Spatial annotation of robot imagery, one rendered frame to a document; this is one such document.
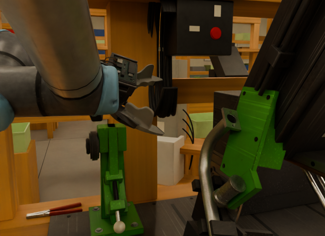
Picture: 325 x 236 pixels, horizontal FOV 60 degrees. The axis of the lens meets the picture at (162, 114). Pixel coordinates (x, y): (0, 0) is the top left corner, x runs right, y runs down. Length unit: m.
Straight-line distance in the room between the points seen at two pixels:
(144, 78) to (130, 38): 0.26
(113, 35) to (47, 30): 0.59
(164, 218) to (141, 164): 0.19
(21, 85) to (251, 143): 0.44
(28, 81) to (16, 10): 0.18
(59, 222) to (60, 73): 0.60
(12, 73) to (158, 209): 0.60
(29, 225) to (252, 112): 0.68
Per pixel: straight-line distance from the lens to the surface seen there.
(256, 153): 0.61
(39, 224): 0.92
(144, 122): 0.54
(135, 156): 0.91
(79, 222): 0.85
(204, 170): 0.72
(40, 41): 0.28
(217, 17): 0.84
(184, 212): 0.87
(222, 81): 1.07
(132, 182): 0.93
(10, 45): 0.52
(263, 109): 0.61
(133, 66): 0.54
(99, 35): 7.43
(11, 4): 0.26
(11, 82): 0.43
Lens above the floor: 1.32
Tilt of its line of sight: 10 degrees down
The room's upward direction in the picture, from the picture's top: straight up
